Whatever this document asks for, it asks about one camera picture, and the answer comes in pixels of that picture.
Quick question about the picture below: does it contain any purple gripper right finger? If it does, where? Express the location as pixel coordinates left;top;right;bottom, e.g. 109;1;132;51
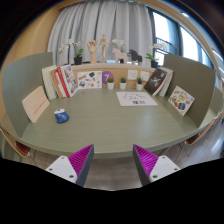
133;144;180;186

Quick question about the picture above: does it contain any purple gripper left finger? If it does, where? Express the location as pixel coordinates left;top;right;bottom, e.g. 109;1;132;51
47;144;94;187

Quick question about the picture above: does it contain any blue computer mouse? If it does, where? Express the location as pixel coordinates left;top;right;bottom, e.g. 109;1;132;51
54;109;69;123

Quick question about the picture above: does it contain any white mouse pad sheet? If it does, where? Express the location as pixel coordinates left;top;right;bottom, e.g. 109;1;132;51
116;92;157;106

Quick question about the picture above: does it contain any wooden chair right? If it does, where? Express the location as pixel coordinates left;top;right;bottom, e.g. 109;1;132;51
179;112;223;155

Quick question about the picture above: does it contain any wooden chair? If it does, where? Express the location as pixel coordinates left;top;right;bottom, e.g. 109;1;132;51
0;128;35;164
179;112;223;155

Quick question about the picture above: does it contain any wooden chair left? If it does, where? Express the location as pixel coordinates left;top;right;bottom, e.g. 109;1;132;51
0;128;35;164

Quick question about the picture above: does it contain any colourful food picture card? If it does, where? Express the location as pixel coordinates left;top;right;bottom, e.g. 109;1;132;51
168;86;195;116

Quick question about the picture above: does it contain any beige leaning card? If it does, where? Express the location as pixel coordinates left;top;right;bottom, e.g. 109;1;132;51
22;86;50;123

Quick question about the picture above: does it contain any white leaning book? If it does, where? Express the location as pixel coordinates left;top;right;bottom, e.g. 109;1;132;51
42;65;57;100

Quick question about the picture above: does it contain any small potted plant right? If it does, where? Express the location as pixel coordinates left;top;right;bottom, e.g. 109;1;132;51
136;77;143;91

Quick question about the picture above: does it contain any small potted plant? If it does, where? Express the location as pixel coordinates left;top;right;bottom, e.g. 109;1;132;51
136;77;143;91
107;77;115;90
120;77;127;90

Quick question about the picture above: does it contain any red white book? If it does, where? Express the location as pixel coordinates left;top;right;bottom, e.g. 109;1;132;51
57;64;77;97

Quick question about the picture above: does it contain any dark leaning book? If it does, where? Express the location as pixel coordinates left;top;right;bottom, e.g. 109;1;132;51
144;69;167;95

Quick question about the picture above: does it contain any sticker picture card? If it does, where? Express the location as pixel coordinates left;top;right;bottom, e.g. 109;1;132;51
77;71;102;89

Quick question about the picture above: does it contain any small potted plant middle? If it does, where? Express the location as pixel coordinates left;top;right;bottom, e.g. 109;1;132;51
120;77;127;90

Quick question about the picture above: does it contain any small potted plant left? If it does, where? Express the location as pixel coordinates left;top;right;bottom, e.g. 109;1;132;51
107;77;115;90

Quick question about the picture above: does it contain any wooden back shelf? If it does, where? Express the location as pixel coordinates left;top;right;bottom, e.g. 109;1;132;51
50;63;155;98

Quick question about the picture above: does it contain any white book behind dark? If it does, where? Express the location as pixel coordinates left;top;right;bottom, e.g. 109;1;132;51
158;67;173;97

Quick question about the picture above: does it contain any green right desk partition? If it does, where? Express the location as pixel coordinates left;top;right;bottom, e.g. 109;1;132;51
163;54;216;127

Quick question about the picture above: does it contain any green desk partition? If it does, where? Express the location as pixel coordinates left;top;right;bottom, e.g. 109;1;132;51
3;52;53;137
163;54;216;127

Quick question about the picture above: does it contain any purple number seven disc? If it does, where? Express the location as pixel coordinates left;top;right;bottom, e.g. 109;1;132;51
102;71;114;84

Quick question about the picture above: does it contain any white orchid black pot right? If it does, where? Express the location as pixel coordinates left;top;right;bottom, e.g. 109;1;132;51
145;43;167;68

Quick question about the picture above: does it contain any white orchid black pot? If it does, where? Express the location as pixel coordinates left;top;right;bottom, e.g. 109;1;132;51
145;43;167;68
58;39;83;65

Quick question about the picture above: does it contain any green left desk partition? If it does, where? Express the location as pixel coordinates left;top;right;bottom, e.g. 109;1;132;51
3;52;53;137

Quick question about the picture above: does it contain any white orchid black pot left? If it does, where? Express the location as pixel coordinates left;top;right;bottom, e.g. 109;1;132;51
58;39;83;65

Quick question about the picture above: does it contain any black horse figure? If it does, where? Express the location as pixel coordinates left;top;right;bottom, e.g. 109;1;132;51
129;49;142;63

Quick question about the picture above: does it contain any pink horse figure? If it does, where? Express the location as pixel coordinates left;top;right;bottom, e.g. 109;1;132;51
112;48;127;63

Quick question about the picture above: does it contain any wooden hand model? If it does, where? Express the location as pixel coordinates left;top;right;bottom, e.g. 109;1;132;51
87;39;98;64

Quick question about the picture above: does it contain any wooden mannequin figure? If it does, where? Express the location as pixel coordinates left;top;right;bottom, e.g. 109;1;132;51
100;34;110;57

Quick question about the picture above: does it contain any grey curtain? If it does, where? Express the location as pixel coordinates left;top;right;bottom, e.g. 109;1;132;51
48;0;153;65

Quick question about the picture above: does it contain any white wall socket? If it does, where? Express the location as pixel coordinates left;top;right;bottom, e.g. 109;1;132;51
128;70;138;80

